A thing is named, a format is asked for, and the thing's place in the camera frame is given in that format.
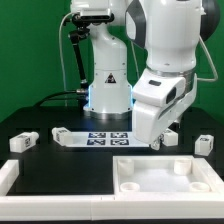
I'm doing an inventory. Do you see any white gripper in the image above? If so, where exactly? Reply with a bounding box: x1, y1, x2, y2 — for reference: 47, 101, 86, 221
132, 69, 197, 150

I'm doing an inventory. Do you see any white square tabletop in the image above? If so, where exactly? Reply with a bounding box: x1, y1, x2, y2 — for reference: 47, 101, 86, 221
113, 156, 224, 194

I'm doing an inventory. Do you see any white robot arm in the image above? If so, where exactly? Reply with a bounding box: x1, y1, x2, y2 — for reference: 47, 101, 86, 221
70, 0, 220, 144

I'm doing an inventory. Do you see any white sheet with fiducial tags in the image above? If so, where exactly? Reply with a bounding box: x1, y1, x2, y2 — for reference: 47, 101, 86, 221
66, 132, 147, 148

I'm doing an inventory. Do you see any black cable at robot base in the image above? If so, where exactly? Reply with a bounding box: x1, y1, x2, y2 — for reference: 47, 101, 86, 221
33, 88, 90, 108

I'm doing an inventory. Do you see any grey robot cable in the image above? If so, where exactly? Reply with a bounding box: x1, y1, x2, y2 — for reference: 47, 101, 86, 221
196, 36, 219, 83

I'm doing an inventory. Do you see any grey camera cable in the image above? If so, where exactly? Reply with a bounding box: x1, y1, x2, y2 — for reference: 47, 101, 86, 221
58, 13, 74, 107

